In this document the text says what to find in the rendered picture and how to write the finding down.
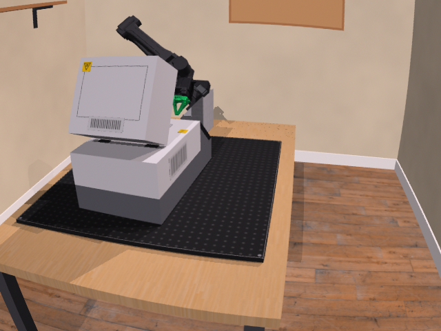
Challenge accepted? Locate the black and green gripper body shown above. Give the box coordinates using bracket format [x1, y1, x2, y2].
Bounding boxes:
[174, 77, 192, 101]

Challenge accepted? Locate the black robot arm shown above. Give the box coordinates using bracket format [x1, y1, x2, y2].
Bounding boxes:
[116, 15, 211, 111]

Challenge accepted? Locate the grey benchtop lab instrument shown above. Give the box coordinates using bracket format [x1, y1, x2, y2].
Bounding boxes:
[68, 56, 212, 225]

